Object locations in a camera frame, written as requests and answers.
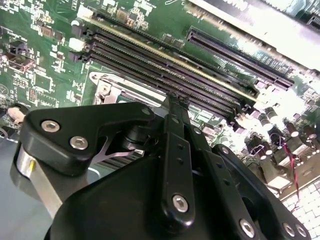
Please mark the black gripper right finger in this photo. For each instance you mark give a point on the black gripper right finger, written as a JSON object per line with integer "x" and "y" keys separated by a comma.
{"x": 222, "y": 172}

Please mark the silver CPU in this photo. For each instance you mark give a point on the silver CPU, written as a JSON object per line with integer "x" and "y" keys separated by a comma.
{"x": 130, "y": 99}

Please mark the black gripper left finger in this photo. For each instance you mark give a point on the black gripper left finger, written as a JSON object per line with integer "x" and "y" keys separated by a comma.
{"x": 75, "y": 120}

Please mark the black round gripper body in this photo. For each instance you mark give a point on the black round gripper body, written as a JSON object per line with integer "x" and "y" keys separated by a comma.
{"x": 112, "y": 205}

